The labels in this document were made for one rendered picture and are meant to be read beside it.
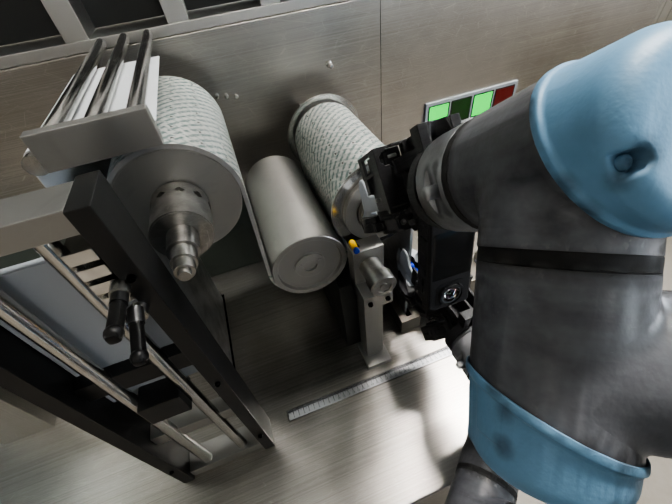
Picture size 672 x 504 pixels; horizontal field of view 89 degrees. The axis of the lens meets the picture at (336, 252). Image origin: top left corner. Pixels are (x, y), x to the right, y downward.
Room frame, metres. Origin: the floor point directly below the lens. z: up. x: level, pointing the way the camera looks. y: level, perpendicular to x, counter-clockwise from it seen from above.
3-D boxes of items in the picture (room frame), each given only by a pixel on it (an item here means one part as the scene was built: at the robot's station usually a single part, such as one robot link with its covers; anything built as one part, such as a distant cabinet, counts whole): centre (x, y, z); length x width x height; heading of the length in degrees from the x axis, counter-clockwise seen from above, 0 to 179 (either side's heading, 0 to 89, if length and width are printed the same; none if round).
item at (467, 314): (0.30, -0.16, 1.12); 0.12 x 0.08 x 0.09; 14
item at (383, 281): (0.31, -0.06, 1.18); 0.04 x 0.02 x 0.04; 104
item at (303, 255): (0.48, 0.07, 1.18); 0.26 x 0.12 x 0.12; 14
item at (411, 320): (0.53, -0.10, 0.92); 0.28 x 0.04 x 0.04; 14
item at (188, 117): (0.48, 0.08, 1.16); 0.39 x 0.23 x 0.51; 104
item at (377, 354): (0.35, -0.05, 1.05); 0.06 x 0.05 x 0.31; 14
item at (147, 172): (0.46, 0.20, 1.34); 0.25 x 0.14 x 0.14; 14
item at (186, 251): (0.25, 0.15, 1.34); 0.06 x 0.03 x 0.03; 14
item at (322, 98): (0.64, -0.01, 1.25); 0.15 x 0.01 x 0.15; 104
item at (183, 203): (0.31, 0.16, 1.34); 0.06 x 0.06 x 0.06; 14
